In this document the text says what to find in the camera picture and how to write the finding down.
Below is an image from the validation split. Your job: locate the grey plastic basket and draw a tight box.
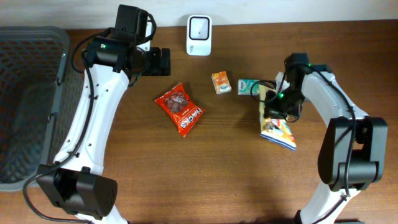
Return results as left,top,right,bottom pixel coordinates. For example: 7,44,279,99
1,27,83,192

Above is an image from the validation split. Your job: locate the red snack bag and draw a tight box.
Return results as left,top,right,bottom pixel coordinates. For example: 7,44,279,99
154,83,205,137

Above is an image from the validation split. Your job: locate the orange tissue pack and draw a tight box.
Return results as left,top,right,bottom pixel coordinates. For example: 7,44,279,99
211,71,232,95

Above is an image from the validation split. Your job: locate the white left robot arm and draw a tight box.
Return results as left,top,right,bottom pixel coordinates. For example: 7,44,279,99
33,5,171,223

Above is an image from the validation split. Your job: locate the cream chips bag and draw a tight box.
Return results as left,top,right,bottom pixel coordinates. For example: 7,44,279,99
258,72,297,151

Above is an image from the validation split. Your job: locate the teal tissue pack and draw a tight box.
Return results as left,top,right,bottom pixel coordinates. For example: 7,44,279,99
238,79,259,96

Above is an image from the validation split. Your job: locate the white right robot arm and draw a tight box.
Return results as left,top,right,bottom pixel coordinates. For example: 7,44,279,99
263,53,388,223

